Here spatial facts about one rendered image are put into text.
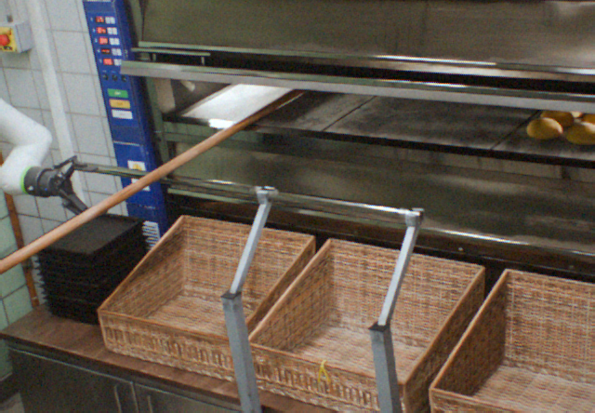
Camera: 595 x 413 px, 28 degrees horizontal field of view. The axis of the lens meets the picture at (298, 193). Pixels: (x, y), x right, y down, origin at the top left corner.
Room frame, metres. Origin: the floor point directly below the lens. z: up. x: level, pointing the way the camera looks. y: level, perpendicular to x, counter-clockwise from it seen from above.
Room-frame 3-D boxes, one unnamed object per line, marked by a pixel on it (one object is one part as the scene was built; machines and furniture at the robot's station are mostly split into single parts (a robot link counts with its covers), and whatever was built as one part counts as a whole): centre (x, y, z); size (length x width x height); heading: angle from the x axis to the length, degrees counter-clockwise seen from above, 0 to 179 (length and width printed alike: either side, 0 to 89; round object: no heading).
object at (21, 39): (4.14, 0.91, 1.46); 0.10 x 0.07 x 0.10; 52
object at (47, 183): (3.32, 0.70, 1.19); 0.09 x 0.07 x 0.08; 52
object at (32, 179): (3.37, 0.75, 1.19); 0.12 x 0.06 x 0.09; 142
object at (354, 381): (3.03, -0.14, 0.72); 0.56 x 0.49 x 0.28; 51
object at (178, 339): (3.40, 0.33, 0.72); 0.56 x 0.49 x 0.28; 53
